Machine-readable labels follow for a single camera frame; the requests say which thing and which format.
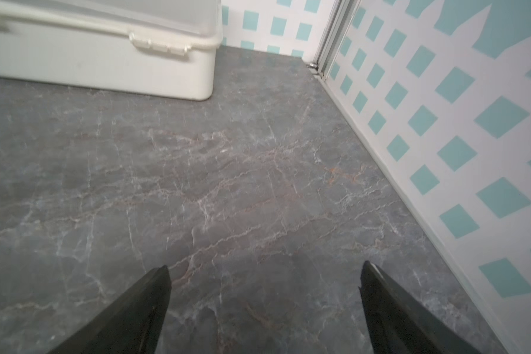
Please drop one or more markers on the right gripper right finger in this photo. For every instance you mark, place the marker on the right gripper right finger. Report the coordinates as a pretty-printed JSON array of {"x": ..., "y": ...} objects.
[{"x": 398, "y": 323}]

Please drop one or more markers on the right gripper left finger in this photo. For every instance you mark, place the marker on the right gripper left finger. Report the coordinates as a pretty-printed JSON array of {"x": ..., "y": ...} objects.
[{"x": 131, "y": 324}]

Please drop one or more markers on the white plastic storage box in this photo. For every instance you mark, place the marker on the white plastic storage box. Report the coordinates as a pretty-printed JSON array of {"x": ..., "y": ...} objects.
[{"x": 161, "y": 48}]

